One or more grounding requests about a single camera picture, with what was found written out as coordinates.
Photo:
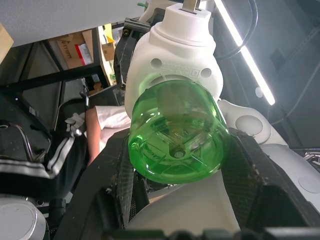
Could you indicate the light wooden board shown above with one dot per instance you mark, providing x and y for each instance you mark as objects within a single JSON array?
[{"x": 5, "y": 42}]

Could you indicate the black bag with grey stripes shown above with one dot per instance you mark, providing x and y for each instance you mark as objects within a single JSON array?
[{"x": 37, "y": 160}]

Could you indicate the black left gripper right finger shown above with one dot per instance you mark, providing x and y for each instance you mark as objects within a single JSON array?
[{"x": 252, "y": 180}]

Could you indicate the small brown cardboard box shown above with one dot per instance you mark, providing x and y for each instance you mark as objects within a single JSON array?
[{"x": 108, "y": 51}]

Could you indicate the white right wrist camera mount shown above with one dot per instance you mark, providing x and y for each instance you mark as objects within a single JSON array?
[{"x": 147, "y": 11}]

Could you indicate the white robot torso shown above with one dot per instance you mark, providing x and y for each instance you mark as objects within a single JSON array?
[{"x": 252, "y": 122}]

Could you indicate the silver round robot joint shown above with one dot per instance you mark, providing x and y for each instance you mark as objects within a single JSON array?
[{"x": 17, "y": 220}]

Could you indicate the black metal shelf frame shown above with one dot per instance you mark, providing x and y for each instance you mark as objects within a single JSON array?
[{"x": 62, "y": 75}]

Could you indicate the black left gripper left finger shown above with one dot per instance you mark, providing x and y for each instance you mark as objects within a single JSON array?
[{"x": 100, "y": 180}]

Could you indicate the person in white shirt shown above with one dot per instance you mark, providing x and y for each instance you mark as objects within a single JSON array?
[{"x": 112, "y": 120}]

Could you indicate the yellow package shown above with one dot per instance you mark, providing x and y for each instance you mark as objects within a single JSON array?
[{"x": 109, "y": 32}]

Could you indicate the green liquid bottle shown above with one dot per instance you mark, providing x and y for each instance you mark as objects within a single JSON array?
[{"x": 175, "y": 135}]

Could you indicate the grey crumpled cloth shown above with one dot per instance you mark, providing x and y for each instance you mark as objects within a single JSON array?
[{"x": 76, "y": 122}]

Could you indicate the brown cardboard box red label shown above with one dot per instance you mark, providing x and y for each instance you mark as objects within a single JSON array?
[{"x": 72, "y": 51}]

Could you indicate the long ceiling light strip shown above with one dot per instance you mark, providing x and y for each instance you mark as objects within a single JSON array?
[{"x": 250, "y": 57}]

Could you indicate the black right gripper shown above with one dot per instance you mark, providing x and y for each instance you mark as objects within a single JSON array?
[{"x": 136, "y": 26}]

